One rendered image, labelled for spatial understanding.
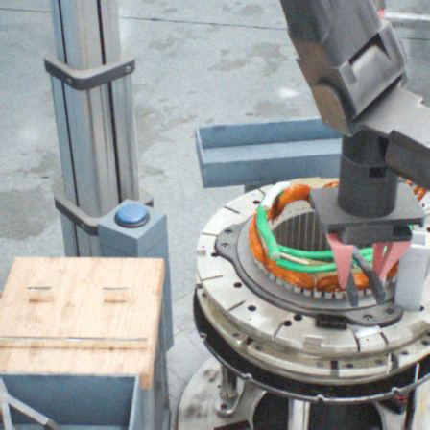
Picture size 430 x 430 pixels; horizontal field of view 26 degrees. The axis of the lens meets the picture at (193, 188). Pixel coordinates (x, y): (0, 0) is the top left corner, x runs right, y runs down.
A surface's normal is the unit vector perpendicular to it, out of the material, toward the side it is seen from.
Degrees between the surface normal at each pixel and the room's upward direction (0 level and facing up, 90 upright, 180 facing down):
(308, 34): 97
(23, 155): 0
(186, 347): 0
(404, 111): 22
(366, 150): 87
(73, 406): 90
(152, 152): 0
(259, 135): 90
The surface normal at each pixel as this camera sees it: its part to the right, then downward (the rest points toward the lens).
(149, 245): 0.83, 0.29
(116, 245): -0.55, 0.48
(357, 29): 0.55, 0.26
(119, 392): -0.05, 0.56
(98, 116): 0.64, 0.42
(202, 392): -0.03, -0.83
